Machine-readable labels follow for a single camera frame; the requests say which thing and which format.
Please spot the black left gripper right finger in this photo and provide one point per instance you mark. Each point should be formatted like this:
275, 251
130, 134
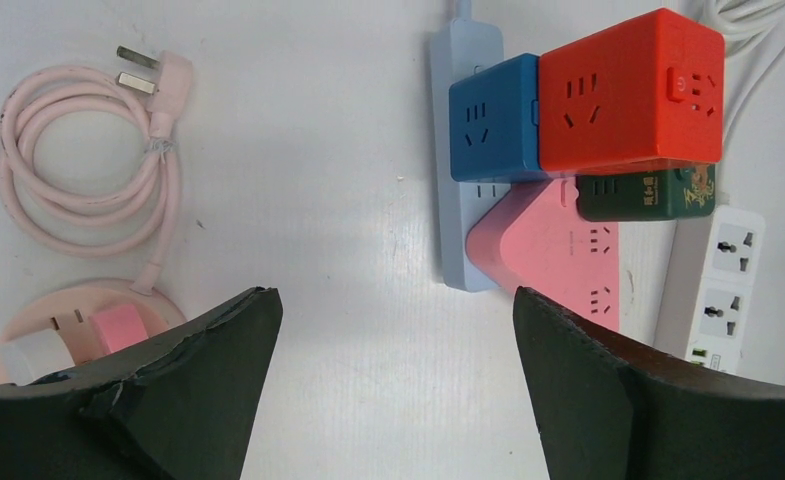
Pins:
609, 407

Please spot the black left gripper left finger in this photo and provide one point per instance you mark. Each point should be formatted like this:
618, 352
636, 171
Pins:
180, 405

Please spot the white power strip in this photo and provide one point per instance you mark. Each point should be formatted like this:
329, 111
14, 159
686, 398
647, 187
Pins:
709, 287

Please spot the dark green cube socket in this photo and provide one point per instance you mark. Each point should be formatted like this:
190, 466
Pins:
648, 196

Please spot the blue cube socket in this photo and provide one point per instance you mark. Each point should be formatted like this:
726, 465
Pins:
494, 124

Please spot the red cube socket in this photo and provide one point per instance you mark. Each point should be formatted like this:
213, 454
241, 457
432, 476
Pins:
643, 95

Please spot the pink round socket base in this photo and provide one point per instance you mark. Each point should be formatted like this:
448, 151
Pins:
80, 324

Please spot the pink triangular power strip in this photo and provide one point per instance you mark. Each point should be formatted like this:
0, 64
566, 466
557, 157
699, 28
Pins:
534, 237

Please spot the light blue power strip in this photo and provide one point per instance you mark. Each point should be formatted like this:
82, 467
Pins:
459, 50

